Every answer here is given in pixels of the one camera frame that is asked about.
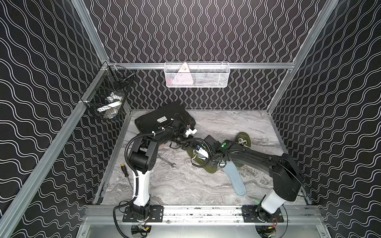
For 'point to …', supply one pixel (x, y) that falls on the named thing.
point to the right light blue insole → (235, 178)
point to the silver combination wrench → (172, 164)
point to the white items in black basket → (113, 102)
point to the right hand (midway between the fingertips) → (211, 156)
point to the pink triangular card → (183, 77)
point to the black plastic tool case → (160, 118)
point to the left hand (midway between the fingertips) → (199, 146)
